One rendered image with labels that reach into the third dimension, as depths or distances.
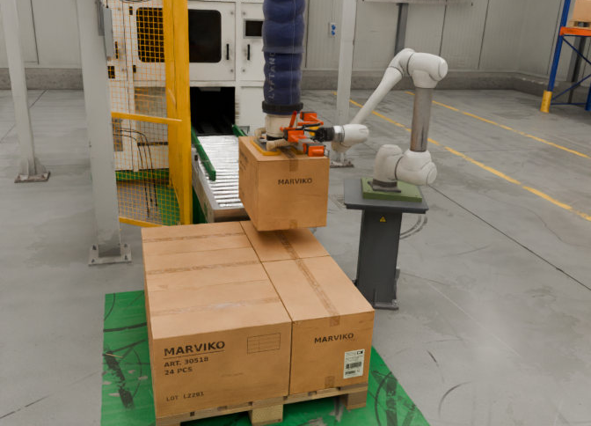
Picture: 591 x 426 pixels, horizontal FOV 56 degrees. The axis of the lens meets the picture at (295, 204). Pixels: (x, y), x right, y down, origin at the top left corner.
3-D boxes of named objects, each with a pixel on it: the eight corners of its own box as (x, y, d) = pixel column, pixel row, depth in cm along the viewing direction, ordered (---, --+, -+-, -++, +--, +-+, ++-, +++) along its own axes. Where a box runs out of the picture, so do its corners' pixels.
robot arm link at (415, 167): (407, 177, 348) (439, 186, 334) (393, 183, 336) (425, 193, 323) (420, 50, 318) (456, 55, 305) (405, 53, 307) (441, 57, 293)
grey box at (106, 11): (106, 54, 380) (103, 7, 370) (114, 54, 382) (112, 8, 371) (106, 56, 362) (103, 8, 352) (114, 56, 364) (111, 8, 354)
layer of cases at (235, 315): (144, 286, 348) (141, 228, 334) (295, 271, 376) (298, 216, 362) (156, 417, 241) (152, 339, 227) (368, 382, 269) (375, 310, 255)
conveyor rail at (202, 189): (178, 148, 566) (177, 129, 559) (183, 148, 567) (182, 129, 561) (213, 237, 359) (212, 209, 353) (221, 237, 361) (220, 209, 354)
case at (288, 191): (238, 197, 358) (238, 135, 345) (297, 194, 369) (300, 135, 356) (257, 231, 304) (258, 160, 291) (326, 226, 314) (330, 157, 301)
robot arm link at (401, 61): (383, 62, 315) (404, 66, 307) (398, 41, 321) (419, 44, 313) (389, 80, 325) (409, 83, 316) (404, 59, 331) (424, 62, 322)
